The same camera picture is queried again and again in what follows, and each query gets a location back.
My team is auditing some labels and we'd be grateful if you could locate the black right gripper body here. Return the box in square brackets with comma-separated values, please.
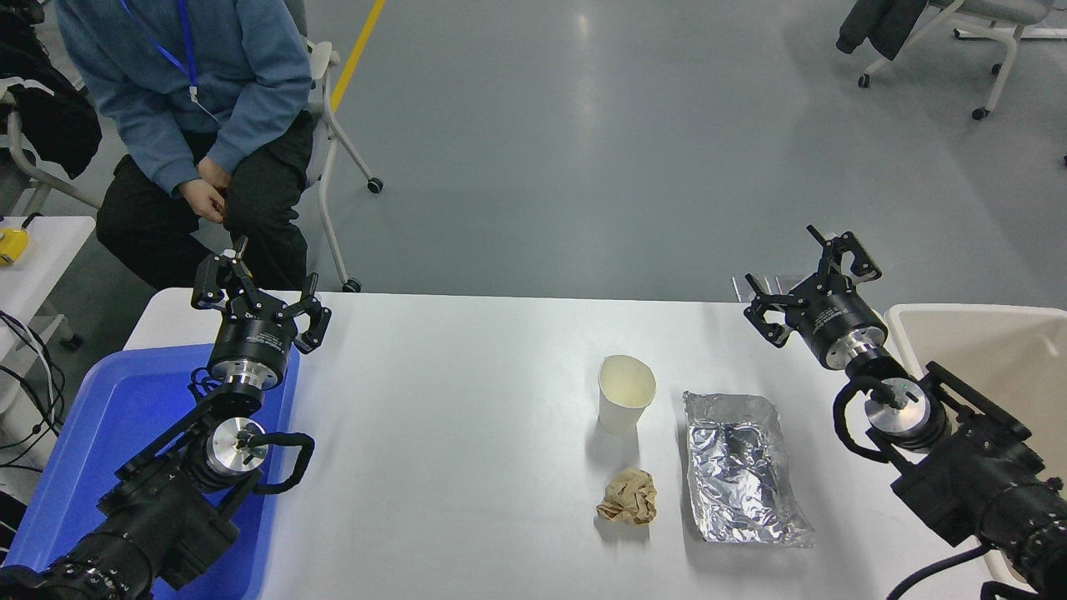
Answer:
[790, 279, 886, 361]

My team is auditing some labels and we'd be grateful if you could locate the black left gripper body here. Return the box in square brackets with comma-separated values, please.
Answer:
[207, 292, 299, 379]

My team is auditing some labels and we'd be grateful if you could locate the white paper cup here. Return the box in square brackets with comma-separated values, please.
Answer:
[598, 354, 658, 436]

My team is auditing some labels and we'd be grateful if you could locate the person's right hand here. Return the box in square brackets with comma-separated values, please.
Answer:
[179, 177, 228, 224]

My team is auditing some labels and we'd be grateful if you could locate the white side table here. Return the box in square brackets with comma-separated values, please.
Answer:
[0, 217, 97, 351]

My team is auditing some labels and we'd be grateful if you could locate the silver foil tray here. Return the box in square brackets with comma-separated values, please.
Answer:
[683, 391, 816, 548]

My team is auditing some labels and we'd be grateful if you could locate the large pale bin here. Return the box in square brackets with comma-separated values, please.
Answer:
[884, 303, 1067, 586]

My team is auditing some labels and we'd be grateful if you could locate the blue plastic tray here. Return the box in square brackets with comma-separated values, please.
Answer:
[4, 343, 301, 600]

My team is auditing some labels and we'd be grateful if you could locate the white wheeled chair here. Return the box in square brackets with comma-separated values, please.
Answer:
[296, 37, 385, 293]

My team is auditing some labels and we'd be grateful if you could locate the person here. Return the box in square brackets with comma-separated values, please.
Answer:
[54, 0, 316, 293]

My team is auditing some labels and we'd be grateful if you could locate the crumpled tan paper ball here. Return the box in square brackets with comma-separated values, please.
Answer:
[596, 467, 659, 527]

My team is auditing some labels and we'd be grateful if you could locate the black garment pile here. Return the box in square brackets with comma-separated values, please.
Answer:
[0, 0, 103, 180]

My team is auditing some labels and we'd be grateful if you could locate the black jacket on chair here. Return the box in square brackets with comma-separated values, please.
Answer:
[836, 0, 930, 62]

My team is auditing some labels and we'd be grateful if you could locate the white chair with grey seat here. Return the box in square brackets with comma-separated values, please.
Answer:
[857, 0, 1067, 122]

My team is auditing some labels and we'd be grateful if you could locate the black cable bundle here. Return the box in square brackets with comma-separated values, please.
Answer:
[0, 310, 68, 476]

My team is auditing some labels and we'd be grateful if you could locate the grey metal chair frame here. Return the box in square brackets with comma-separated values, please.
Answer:
[0, 83, 105, 219]

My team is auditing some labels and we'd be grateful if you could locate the blue lanyard with badge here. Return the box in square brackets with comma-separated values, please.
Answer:
[121, 0, 203, 105]

